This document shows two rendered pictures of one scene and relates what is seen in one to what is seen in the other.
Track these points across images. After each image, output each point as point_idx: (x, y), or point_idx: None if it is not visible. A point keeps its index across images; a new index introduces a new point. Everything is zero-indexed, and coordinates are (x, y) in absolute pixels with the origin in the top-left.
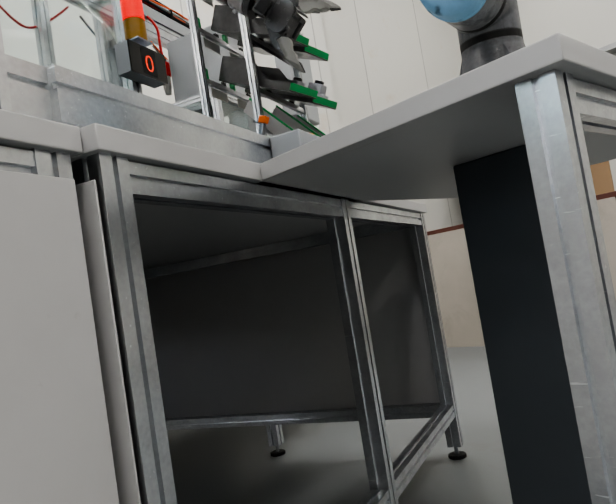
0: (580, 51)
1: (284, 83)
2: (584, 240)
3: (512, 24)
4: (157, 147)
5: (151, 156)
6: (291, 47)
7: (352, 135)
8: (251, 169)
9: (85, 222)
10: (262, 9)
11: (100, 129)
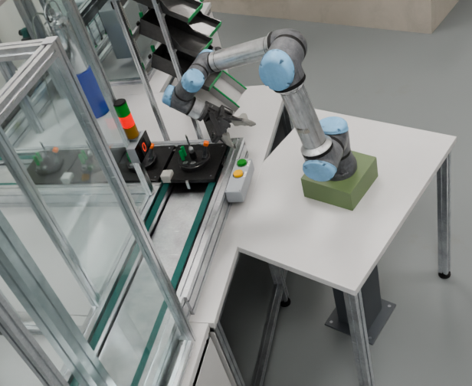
0: (362, 283)
1: (204, 86)
2: (358, 322)
3: (345, 154)
4: (221, 302)
5: (221, 307)
6: (228, 139)
7: (283, 266)
8: (236, 254)
9: (211, 339)
10: (216, 142)
11: (214, 322)
